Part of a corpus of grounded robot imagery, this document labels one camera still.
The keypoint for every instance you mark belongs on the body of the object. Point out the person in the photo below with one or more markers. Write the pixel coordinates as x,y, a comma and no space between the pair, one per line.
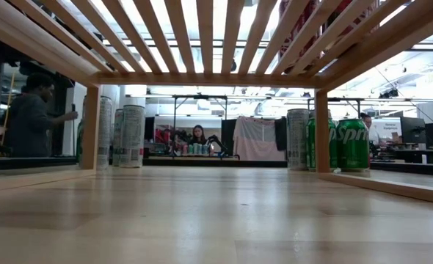
372,133
29,124
198,135

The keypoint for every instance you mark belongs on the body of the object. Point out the white wall sign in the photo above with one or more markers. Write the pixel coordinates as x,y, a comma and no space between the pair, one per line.
389,128

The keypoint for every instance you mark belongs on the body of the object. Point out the distant wooden table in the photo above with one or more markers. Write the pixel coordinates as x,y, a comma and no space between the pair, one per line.
165,158

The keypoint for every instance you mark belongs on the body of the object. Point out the black aluminium table frame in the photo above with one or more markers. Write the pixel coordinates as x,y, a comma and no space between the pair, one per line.
36,163

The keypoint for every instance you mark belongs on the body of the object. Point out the small black ceiling lamp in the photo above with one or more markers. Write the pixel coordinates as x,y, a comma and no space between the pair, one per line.
233,65

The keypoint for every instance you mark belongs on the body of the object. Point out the distant black rig frame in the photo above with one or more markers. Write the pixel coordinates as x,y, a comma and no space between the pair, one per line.
345,99
202,97

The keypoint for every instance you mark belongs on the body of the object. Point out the wooden slatted shelf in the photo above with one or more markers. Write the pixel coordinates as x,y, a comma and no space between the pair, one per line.
205,78

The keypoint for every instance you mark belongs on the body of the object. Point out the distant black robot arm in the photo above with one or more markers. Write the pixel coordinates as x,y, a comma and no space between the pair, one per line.
176,143
216,144

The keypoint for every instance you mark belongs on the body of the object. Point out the pinkish hanging cloth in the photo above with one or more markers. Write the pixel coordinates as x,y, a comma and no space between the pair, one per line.
257,141

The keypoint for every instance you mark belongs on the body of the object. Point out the small white cup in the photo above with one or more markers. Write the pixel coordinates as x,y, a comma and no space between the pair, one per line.
423,159

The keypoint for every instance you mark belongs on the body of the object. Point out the black ceiling device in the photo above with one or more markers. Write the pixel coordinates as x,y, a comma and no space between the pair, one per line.
389,94

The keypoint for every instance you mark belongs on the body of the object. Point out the thin yellow pole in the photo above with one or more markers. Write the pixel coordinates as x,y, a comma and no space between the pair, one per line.
8,108

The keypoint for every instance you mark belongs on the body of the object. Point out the black upright panel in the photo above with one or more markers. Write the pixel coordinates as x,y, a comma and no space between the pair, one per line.
229,135

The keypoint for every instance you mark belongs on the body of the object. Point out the black hanging cloth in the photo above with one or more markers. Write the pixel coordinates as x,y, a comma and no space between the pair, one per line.
280,133

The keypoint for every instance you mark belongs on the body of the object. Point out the distant dark desk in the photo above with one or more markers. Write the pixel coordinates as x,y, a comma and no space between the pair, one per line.
411,155

